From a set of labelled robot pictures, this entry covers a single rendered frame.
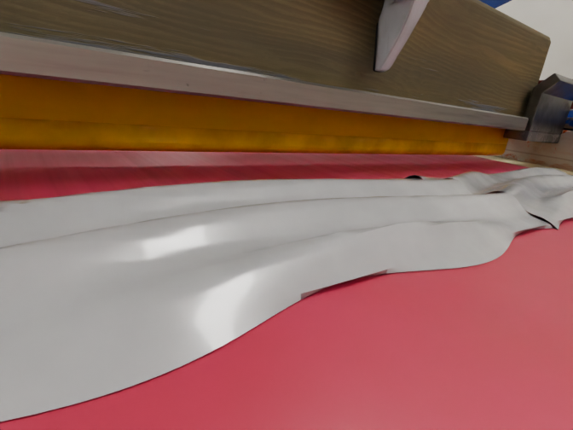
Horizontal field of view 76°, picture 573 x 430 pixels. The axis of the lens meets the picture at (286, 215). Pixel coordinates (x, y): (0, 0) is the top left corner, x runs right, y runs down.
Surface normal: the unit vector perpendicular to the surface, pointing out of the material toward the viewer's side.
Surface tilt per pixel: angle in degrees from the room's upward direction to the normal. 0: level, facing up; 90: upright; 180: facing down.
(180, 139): 90
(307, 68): 90
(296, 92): 90
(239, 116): 90
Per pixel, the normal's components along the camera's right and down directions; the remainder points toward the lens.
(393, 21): -0.80, 0.09
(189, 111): 0.59, 0.32
